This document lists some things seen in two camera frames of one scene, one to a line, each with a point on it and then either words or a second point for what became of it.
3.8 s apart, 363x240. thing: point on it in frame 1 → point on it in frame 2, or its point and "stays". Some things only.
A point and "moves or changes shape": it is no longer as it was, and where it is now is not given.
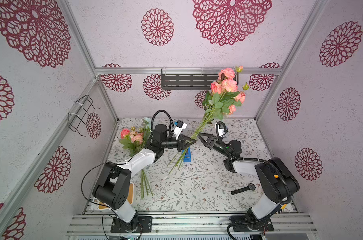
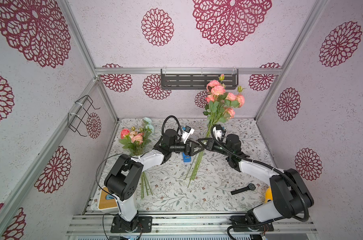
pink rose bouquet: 222,100 moves or changes shape
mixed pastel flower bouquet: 134,140 stays
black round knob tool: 251,186 stays
